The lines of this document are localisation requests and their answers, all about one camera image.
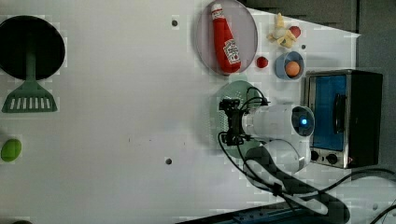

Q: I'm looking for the blue bowl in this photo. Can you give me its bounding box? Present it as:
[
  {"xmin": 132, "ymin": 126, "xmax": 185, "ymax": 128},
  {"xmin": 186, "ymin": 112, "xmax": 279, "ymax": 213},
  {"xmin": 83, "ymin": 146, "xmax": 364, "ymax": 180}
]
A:
[{"xmin": 275, "ymin": 51, "xmax": 304, "ymax": 80}]

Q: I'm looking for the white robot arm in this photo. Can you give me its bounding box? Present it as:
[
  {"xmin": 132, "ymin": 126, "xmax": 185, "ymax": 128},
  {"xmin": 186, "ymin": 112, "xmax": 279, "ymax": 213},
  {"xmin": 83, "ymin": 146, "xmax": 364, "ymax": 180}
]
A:
[{"xmin": 218, "ymin": 97, "xmax": 350, "ymax": 224}]

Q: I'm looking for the green slotted spatula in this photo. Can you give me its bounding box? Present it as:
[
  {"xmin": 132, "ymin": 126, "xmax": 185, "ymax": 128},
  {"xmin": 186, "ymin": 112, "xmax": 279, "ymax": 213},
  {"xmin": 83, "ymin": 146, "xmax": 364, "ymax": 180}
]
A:
[{"xmin": 2, "ymin": 52, "xmax": 58, "ymax": 113}]

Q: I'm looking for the small red strawberry toy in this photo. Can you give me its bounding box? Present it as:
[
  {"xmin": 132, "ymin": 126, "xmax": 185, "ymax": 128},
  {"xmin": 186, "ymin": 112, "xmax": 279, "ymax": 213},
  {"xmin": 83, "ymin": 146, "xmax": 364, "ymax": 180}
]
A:
[{"xmin": 256, "ymin": 56, "xmax": 268, "ymax": 68}]

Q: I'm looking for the red plush ketchup bottle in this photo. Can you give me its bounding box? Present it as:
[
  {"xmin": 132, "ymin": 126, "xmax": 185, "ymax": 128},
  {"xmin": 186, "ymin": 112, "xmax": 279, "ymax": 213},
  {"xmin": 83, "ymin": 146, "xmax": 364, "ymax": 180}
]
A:
[{"xmin": 211, "ymin": 3, "xmax": 242, "ymax": 76}]

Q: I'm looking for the orange ball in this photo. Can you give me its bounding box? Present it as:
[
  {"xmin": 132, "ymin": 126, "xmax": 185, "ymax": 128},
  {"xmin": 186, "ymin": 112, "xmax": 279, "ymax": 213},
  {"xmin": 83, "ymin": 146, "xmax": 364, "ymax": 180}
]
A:
[{"xmin": 285, "ymin": 62, "xmax": 301, "ymax": 77}]

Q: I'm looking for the black toaster oven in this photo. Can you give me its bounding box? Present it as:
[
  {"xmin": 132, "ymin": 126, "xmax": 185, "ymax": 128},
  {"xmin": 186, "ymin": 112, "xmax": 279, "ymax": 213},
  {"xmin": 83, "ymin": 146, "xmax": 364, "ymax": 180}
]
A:
[{"xmin": 304, "ymin": 69, "xmax": 383, "ymax": 169}]

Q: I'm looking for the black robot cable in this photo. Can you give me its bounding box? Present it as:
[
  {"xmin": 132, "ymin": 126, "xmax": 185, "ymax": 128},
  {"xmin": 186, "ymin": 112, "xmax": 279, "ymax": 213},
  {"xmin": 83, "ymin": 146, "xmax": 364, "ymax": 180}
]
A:
[{"xmin": 217, "ymin": 87, "xmax": 396, "ymax": 224}]

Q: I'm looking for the green lime toy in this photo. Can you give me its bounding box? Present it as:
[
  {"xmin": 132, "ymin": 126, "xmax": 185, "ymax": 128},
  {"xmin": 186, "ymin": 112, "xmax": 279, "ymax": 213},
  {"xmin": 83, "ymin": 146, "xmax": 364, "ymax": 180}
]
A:
[{"xmin": 1, "ymin": 139, "xmax": 21, "ymax": 162}]

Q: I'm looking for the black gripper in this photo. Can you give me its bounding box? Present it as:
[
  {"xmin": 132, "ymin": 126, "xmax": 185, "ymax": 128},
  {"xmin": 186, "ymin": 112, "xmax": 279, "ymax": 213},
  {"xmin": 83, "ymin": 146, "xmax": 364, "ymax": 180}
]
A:
[{"xmin": 219, "ymin": 99, "xmax": 245, "ymax": 147}]

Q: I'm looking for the black round pan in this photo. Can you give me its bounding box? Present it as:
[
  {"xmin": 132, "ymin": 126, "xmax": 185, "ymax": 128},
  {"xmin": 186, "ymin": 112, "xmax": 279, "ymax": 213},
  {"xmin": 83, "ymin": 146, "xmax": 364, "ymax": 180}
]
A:
[{"xmin": 0, "ymin": 16, "xmax": 65, "ymax": 80}]

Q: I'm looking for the peeled banana toy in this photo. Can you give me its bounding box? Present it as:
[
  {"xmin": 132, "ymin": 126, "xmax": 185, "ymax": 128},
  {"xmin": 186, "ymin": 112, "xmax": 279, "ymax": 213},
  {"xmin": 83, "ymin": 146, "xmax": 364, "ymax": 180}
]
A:
[{"xmin": 267, "ymin": 13, "xmax": 297, "ymax": 49}]

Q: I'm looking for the large pink strawberry toy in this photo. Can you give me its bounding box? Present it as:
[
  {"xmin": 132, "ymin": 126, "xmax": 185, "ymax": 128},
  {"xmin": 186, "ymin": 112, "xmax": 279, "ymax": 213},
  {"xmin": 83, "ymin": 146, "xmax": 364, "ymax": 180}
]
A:
[{"xmin": 290, "ymin": 26, "xmax": 301, "ymax": 38}]

